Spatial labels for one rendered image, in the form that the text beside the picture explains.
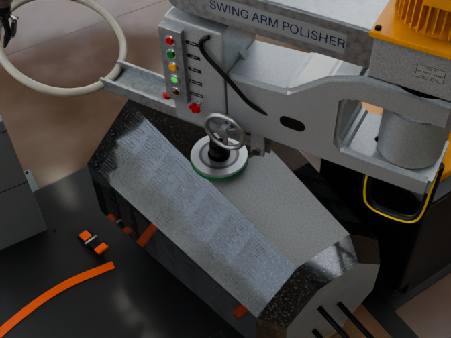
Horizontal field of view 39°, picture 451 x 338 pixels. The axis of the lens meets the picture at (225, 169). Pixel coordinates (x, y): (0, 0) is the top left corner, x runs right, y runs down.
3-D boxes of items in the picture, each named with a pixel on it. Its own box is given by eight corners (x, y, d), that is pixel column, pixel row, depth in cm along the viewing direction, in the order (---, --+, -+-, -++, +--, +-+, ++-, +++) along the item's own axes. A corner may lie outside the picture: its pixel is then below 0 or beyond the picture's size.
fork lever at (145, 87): (288, 124, 225) (290, 113, 221) (264, 161, 214) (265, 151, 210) (125, 64, 247) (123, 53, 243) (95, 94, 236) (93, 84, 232)
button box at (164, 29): (192, 98, 210) (185, 27, 188) (187, 104, 208) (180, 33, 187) (171, 91, 212) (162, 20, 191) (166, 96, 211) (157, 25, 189)
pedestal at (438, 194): (398, 161, 354) (427, 55, 298) (492, 243, 317) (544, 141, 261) (304, 216, 332) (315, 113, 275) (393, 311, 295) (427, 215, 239)
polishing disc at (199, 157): (220, 186, 232) (220, 184, 231) (178, 157, 242) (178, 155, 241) (259, 153, 242) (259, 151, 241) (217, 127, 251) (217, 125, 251)
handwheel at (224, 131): (258, 138, 212) (258, 105, 200) (243, 158, 206) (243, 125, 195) (217, 123, 217) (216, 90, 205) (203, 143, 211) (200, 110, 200)
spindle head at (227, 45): (298, 116, 222) (306, 7, 188) (270, 158, 209) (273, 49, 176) (207, 84, 234) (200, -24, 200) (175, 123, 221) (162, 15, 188)
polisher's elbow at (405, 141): (386, 116, 200) (396, 68, 185) (448, 135, 194) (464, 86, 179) (367, 158, 189) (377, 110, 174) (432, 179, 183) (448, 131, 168)
